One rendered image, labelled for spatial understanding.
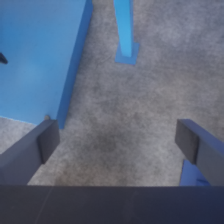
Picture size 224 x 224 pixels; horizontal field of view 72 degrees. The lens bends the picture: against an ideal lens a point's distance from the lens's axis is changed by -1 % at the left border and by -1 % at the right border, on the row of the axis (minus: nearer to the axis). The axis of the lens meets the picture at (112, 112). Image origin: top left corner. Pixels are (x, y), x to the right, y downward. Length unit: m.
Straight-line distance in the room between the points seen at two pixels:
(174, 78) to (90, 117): 0.54
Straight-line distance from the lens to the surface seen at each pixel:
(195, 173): 0.98
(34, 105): 0.97
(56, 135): 0.16
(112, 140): 0.92
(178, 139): 0.17
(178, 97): 0.96
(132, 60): 0.99
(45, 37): 1.08
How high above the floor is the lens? 0.91
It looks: 79 degrees down
